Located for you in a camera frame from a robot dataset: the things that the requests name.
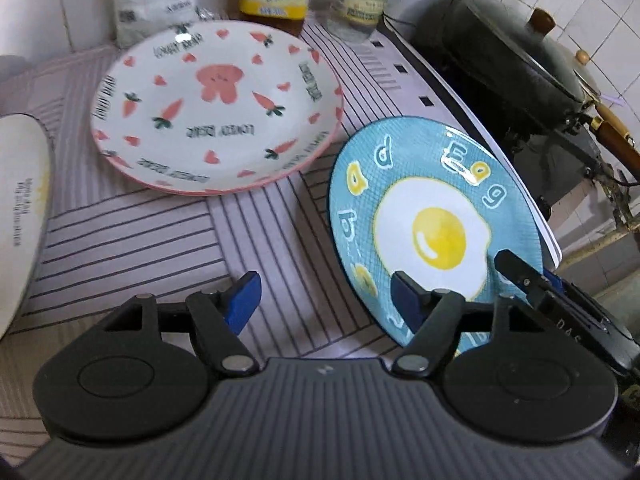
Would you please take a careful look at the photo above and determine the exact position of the small pot wooden knob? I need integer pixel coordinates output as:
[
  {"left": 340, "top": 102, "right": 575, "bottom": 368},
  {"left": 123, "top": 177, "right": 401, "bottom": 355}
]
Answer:
[{"left": 572, "top": 48, "right": 604, "bottom": 104}]

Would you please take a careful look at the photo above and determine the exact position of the white ribbed bowl top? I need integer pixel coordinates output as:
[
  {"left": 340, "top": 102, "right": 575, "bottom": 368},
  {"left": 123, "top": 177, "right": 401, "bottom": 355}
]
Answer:
[{"left": 0, "top": 114, "right": 54, "bottom": 334}]

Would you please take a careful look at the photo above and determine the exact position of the blue fried egg plate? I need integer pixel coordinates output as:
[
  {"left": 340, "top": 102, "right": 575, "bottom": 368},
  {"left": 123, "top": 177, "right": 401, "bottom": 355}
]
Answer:
[{"left": 328, "top": 116, "right": 544, "bottom": 346}]

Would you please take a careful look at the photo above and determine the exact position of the wooden pot handle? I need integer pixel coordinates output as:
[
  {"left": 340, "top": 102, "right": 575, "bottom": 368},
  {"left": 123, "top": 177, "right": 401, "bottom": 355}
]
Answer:
[{"left": 589, "top": 102, "right": 640, "bottom": 180}]

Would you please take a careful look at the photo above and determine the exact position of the black gas stove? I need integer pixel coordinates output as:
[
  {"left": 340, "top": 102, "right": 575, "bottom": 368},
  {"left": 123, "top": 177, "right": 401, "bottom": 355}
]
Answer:
[{"left": 405, "top": 43, "right": 639, "bottom": 219}]

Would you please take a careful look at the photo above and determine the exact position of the white pink carrot plate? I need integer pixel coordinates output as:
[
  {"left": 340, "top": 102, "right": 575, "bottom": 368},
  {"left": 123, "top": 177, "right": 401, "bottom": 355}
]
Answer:
[{"left": 90, "top": 21, "right": 344, "bottom": 196}]

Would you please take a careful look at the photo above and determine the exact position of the striped white table mat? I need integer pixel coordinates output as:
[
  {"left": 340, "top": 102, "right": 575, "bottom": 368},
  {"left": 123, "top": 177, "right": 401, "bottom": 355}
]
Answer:
[{"left": 1, "top": 23, "right": 483, "bottom": 466}]

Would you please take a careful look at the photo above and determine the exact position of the black pot with lid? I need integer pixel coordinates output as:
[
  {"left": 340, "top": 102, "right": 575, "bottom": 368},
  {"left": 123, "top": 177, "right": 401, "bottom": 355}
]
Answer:
[{"left": 412, "top": 0, "right": 592, "bottom": 134}]

